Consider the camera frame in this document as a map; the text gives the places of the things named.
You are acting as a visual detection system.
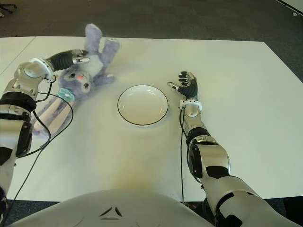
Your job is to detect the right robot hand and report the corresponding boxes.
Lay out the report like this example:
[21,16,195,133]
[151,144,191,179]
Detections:
[167,70,199,101]

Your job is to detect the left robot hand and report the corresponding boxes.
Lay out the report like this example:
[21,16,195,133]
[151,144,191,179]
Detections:
[46,49,91,72]

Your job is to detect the purple plush bunny doll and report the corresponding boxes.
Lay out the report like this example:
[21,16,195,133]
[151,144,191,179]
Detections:
[30,23,121,138]

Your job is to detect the white plate black rim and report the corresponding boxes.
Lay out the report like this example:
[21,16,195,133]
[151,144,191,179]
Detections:
[117,85,169,126]

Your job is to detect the black office chair base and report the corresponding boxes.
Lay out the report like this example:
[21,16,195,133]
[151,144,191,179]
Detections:
[0,0,18,14]

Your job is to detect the white furniture edge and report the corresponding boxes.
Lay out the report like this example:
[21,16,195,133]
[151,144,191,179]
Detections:
[276,0,303,8]

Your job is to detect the grey robot torso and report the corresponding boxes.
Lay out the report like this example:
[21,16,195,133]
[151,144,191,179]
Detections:
[9,188,214,227]

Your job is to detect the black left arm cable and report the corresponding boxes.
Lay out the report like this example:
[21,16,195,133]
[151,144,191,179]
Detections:
[3,81,74,227]

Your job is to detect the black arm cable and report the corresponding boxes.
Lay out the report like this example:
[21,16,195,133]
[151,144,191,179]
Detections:
[3,81,74,227]
[178,100,190,204]

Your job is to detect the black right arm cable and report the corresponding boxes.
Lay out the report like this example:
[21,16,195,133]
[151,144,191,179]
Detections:
[178,100,190,204]

